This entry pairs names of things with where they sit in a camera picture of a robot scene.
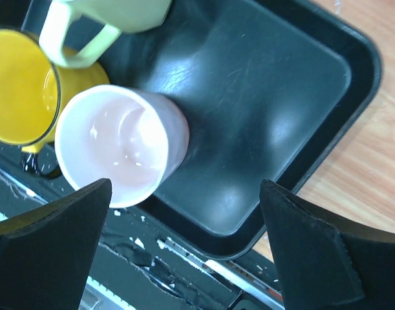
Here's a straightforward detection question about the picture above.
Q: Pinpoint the black tray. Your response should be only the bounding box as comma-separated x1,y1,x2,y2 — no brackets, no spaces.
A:
0,1,381,260

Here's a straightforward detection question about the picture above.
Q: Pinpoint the yellow cup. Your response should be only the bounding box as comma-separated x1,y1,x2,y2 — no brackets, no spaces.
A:
0,27,109,180

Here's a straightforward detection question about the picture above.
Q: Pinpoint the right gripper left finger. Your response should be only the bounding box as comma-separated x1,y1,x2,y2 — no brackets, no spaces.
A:
0,178,112,309

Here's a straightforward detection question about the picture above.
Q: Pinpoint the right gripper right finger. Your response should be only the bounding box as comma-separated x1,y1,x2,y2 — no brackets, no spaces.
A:
260,180,395,309

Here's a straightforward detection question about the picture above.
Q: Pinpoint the pink cup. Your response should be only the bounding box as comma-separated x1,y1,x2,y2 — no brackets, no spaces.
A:
54,85,190,209

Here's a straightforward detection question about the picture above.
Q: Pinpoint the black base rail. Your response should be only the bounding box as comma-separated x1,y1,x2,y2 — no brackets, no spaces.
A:
0,143,284,309

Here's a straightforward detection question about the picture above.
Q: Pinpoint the white faceted cup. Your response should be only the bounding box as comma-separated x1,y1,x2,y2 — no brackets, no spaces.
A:
38,0,173,69

